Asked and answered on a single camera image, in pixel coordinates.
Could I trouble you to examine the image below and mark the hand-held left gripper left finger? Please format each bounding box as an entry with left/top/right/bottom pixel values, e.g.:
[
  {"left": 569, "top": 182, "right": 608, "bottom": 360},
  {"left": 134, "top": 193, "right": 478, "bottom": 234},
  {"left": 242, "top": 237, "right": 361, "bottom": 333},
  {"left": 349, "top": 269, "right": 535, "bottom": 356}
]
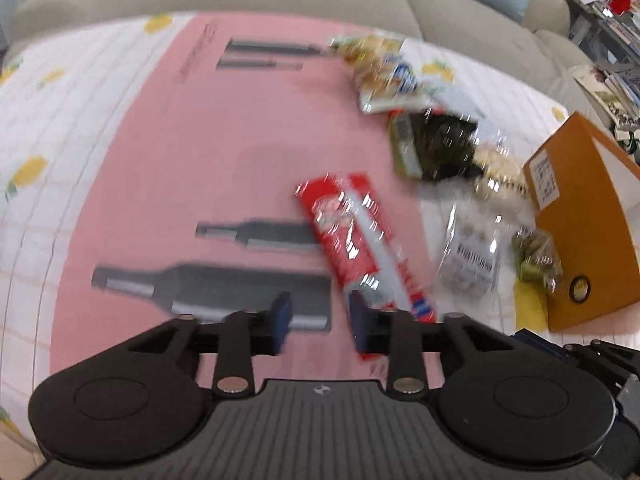
[{"left": 126, "top": 291, "right": 294, "bottom": 398}]

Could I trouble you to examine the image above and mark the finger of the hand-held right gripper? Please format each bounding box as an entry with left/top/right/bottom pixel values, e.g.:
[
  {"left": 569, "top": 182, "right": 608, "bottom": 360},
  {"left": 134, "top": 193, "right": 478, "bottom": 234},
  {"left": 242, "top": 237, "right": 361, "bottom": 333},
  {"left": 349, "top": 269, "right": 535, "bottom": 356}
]
[{"left": 513, "top": 328, "right": 640, "bottom": 390}]

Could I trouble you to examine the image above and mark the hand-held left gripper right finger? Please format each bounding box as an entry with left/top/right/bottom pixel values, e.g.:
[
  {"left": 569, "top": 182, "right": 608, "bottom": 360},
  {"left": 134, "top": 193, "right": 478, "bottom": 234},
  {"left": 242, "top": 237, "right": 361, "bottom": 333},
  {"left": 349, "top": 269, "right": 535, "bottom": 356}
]
[{"left": 348, "top": 291, "right": 516, "bottom": 398}]

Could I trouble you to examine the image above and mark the red snack packet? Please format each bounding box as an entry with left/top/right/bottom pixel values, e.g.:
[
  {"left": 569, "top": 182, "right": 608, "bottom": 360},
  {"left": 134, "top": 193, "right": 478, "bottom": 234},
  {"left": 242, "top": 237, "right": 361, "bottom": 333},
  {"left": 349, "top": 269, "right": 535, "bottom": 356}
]
[{"left": 295, "top": 172, "right": 439, "bottom": 362}]

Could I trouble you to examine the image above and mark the clear bag of white puffs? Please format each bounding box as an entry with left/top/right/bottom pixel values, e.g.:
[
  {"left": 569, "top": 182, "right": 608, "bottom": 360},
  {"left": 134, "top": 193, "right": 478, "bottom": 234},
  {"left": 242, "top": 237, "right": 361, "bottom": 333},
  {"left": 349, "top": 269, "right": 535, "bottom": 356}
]
[{"left": 437, "top": 200, "right": 504, "bottom": 297}]

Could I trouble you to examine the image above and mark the orange cardboard box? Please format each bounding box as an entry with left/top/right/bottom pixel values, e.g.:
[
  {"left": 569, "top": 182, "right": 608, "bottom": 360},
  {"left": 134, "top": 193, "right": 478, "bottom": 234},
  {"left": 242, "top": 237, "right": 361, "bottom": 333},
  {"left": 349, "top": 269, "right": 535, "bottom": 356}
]
[{"left": 522, "top": 111, "right": 640, "bottom": 332}]

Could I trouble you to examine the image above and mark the small green snack packet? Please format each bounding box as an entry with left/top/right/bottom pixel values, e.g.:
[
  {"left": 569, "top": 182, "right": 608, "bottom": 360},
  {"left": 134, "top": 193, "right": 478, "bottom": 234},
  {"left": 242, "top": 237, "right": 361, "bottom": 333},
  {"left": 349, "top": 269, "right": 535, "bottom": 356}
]
[{"left": 512, "top": 227, "right": 564, "bottom": 294}]

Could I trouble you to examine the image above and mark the clear bag of cream nuts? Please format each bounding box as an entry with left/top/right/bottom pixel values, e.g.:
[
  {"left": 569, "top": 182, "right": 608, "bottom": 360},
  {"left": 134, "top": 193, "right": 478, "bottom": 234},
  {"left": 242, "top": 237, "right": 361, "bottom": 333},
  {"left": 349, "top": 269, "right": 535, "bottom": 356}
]
[{"left": 472, "top": 130, "right": 529, "bottom": 202}]

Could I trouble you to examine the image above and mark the pink and white printed tablecloth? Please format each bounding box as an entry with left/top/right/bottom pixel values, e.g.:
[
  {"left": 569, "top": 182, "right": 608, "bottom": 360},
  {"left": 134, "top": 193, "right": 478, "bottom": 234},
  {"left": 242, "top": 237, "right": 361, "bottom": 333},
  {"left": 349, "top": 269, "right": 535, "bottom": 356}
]
[{"left": 0, "top": 12, "right": 640, "bottom": 471}]

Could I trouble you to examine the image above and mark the dark seaweed packet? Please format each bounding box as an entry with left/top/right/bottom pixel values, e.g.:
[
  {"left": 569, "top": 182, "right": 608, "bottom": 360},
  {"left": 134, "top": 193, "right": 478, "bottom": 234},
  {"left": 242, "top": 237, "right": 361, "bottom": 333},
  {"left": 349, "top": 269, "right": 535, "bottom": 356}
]
[{"left": 389, "top": 108, "right": 484, "bottom": 184}]

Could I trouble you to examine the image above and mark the yellow and white cookie bag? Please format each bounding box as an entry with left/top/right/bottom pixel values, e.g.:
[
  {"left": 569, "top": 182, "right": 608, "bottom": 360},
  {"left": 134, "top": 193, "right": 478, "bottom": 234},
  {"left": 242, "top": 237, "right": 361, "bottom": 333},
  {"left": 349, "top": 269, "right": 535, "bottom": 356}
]
[{"left": 327, "top": 34, "right": 447, "bottom": 114}]

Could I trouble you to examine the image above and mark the stack of magazines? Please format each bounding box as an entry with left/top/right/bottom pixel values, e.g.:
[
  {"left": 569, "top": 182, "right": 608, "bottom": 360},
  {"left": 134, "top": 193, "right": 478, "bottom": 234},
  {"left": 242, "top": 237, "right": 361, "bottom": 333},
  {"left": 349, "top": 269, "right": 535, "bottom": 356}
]
[{"left": 572, "top": 60, "right": 640, "bottom": 133}]

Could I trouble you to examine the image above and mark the cluttered desk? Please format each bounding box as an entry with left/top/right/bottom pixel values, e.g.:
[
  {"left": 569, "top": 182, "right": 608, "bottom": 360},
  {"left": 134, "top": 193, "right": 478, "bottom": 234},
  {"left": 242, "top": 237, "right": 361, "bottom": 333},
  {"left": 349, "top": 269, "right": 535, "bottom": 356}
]
[{"left": 552, "top": 0, "right": 640, "bottom": 66}]

